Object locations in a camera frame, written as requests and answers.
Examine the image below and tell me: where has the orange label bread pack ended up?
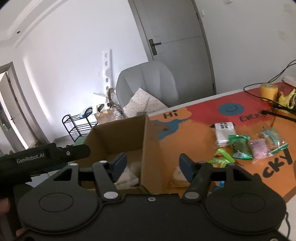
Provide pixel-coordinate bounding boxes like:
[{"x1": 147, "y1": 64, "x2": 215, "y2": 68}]
[{"x1": 168, "y1": 166, "x2": 190, "y2": 188}]

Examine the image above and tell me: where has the bright green snack packet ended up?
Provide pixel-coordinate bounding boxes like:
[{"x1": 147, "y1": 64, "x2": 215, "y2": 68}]
[{"x1": 208, "y1": 148, "x2": 235, "y2": 168}]

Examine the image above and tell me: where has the white black-label snack pack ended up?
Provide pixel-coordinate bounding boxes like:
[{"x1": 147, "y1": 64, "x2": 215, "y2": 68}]
[{"x1": 214, "y1": 122, "x2": 236, "y2": 147}]

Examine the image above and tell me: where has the dark green snack packet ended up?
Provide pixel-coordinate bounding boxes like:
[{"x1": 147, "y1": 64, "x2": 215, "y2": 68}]
[{"x1": 228, "y1": 135, "x2": 253, "y2": 161}]

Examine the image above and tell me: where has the pink snack packet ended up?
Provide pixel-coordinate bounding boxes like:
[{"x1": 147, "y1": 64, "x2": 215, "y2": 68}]
[{"x1": 248, "y1": 138, "x2": 273, "y2": 161}]

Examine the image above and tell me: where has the cookie pack teal stripe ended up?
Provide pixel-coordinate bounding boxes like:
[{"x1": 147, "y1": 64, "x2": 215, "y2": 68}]
[{"x1": 258, "y1": 128, "x2": 289, "y2": 155}]

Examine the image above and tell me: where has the long white bread pack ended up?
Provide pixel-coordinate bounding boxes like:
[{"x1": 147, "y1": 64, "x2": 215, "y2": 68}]
[{"x1": 114, "y1": 162, "x2": 141, "y2": 190}]

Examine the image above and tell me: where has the person's hand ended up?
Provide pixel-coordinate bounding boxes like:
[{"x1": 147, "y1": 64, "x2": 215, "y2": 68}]
[{"x1": 0, "y1": 198, "x2": 26, "y2": 237}]

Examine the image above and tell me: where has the brown cardboard box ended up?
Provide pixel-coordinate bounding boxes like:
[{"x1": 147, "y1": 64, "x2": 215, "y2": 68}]
[{"x1": 77, "y1": 115, "x2": 169, "y2": 194}]

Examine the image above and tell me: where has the SF cardboard box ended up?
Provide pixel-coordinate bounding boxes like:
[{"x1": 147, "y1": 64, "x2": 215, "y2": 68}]
[{"x1": 94, "y1": 88, "x2": 125, "y2": 125}]

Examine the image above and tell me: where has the black shoe rack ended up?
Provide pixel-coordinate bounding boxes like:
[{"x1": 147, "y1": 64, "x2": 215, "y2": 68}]
[{"x1": 62, "y1": 114, "x2": 98, "y2": 142}]

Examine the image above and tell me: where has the blue slipper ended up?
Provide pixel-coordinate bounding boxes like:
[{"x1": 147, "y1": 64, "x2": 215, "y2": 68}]
[{"x1": 78, "y1": 106, "x2": 93, "y2": 118}]

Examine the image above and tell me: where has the dotted white cushion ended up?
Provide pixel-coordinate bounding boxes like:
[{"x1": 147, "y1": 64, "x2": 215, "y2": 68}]
[{"x1": 123, "y1": 88, "x2": 168, "y2": 118}]

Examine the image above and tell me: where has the colourful cat table mat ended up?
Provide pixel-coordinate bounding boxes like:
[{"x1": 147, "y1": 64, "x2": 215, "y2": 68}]
[{"x1": 76, "y1": 81, "x2": 296, "y2": 204}]

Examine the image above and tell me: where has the white perforated board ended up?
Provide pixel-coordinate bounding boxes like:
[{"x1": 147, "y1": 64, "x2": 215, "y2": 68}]
[{"x1": 93, "y1": 49, "x2": 113, "y2": 104}]

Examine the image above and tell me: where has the grey armchair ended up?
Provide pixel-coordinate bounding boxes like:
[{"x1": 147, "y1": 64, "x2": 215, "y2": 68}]
[{"x1": 116, "y1": 61, "x2": 180, "y2": 110}]

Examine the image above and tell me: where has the yellow tape roll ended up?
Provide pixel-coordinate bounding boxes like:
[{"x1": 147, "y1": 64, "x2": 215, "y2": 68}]
[{"x1": 260, "y1": 83, "x2": 278, "y2": 101}]

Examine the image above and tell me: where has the yellow crumpled wrapper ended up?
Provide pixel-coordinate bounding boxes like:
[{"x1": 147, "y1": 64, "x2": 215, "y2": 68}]
[{"x1": 278, "y1": 89, "x2": 295, "y2": 109}]

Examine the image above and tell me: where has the white power strip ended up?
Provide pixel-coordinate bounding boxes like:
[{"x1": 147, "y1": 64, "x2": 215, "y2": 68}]
[{"x1": 282, "y1": 76, "x2": 296, "y2": 87}]

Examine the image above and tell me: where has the grey door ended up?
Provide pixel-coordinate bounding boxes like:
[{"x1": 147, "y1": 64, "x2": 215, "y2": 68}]
[{"x1": 128, "y1": 1, "x2": 216, "y2": 101}]

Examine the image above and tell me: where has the black wire rack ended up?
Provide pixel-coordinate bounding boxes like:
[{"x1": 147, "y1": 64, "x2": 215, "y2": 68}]
[{"x1": 259, "y1": 100, "x2": 295, "y2": 123}]

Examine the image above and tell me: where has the black cable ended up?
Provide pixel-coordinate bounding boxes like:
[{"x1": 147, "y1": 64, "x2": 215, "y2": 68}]
[{"x1": 243, "y1": 59, "x2": 296, "y2": 103}]

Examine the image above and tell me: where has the black door handle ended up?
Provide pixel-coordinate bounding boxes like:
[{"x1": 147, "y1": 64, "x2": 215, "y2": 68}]
[{"x1": 149, "y1": 39, "x2": 162, "y2": 56}]

